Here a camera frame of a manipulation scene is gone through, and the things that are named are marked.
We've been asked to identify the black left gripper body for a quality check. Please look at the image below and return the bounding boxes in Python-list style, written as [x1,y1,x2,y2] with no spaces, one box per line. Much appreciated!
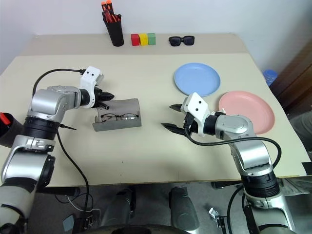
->
[94,87,104,108]

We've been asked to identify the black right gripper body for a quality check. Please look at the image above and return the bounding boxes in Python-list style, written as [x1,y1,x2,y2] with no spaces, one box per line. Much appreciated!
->
[181,112,199,137]

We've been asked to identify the grey glasses case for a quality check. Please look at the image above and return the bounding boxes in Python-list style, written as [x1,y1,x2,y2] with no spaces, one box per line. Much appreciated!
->
[92,98,142,132]

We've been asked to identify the tortoiseshell eyeglasses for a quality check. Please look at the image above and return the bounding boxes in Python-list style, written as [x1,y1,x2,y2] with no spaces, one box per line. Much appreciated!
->
[100,113,140,122]

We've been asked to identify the blue plastic plate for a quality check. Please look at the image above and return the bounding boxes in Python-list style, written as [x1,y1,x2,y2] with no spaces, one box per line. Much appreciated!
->
[174,62,221,97]

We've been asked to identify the pink plastic plate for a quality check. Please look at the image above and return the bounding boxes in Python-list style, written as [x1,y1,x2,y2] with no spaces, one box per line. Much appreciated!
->
[218,91,275,135]

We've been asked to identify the black pen holder cup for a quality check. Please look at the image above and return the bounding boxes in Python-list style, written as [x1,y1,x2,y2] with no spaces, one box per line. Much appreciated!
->
[105,14,125,47]

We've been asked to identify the black sunglasses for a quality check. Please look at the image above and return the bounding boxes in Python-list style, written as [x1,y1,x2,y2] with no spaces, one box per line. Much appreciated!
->
[168,35,195,47]

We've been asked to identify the dark rounded grey shape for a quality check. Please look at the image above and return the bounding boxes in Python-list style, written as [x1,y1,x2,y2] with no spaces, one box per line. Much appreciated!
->
[169,186,199,231]
[101,187,136,230]

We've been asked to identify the silver metal clip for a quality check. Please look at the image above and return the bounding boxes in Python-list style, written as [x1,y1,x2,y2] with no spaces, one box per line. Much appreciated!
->
[208,207,225,227]

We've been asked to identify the blue ribbed bottle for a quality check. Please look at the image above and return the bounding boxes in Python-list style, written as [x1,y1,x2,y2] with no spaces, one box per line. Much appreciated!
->
[262,69,278,86]

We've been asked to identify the dark grey bin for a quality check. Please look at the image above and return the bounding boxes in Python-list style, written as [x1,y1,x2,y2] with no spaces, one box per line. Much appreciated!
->
[0,112,26,149]

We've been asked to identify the red object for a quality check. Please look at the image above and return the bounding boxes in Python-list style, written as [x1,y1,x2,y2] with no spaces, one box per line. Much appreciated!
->
[0,112,12,125]

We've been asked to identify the black table crossbar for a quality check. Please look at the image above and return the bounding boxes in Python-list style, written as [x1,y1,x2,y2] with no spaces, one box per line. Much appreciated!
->
[35,186,81,197]

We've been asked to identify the brown wooden cabinet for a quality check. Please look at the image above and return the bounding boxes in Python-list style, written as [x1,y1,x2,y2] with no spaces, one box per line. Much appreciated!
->
[269,39,312,117]

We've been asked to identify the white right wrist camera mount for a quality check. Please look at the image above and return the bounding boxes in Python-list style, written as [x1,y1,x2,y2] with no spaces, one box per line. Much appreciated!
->
[181,92,210,136]

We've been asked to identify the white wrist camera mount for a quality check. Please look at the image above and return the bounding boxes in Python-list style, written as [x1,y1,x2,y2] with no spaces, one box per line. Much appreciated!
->
[79,66,106,108]
[181,92,210,136]

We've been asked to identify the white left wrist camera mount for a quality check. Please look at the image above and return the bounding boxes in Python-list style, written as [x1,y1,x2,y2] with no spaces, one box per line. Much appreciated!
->
[79,66,106,108]

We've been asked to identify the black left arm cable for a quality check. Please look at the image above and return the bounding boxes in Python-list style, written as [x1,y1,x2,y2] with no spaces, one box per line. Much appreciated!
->
[32,68,90,215]

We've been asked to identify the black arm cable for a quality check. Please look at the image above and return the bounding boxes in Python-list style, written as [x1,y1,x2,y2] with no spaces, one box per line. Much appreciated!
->
[32,68,90,215]
[184,126,283,171]

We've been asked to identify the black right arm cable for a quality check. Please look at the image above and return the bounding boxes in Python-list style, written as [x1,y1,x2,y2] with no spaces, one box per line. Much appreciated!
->
[184,126,283,171]

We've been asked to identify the thin white cable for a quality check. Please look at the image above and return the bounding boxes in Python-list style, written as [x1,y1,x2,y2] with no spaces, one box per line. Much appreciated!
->
[67,195,86,212]

